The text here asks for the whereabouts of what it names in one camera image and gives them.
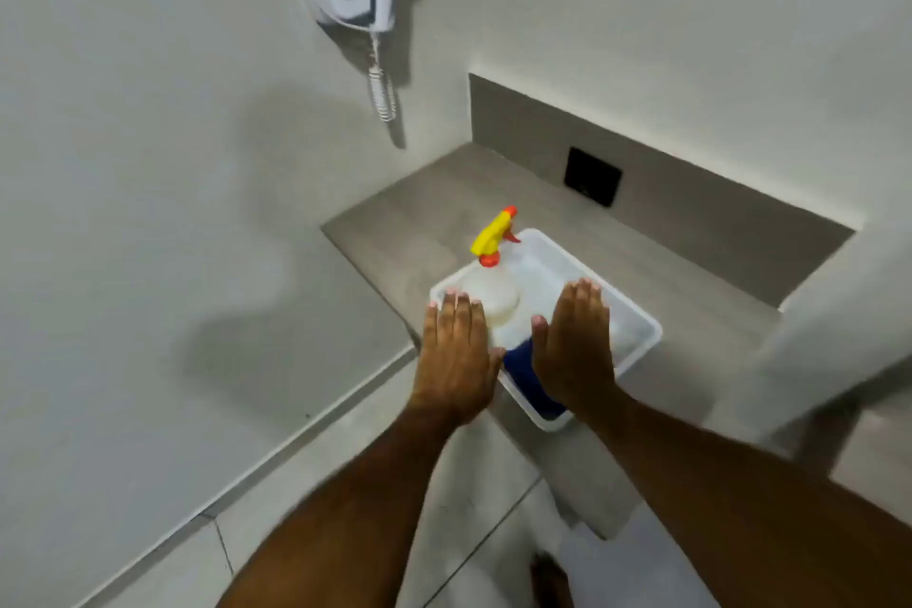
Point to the person's left hand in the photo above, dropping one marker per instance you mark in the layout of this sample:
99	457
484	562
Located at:
452	372

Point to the person's left forearm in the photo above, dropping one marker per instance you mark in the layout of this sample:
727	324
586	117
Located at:
356	522

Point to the white plastic tray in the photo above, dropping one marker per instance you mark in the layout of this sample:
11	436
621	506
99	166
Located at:
634	329

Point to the person's right middle finger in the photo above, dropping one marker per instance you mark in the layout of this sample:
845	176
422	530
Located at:
581	305

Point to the person's right forearm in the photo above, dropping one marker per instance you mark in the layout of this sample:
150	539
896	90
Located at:
748	515

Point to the black wall socket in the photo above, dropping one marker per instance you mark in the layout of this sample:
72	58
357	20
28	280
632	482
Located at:
593	176

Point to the person's right little finger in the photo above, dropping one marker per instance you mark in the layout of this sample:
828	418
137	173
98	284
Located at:
605	319

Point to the person's left thumb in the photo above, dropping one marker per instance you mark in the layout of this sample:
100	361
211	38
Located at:
497	367

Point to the person's right thumb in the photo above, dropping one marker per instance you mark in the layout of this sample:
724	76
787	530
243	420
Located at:
540	342

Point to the spray bottle with yellow trigger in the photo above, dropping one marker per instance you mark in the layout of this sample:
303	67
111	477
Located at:
491	287

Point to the person's left little finger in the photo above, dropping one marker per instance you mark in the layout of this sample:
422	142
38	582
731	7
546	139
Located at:
431	324

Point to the blue cloth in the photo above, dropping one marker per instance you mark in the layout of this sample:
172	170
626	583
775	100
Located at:
531	383

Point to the person's right hand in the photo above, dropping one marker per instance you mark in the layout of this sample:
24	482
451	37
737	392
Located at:
573	351

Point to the person's left middle finger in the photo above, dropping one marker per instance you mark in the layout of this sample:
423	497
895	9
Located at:
463	317

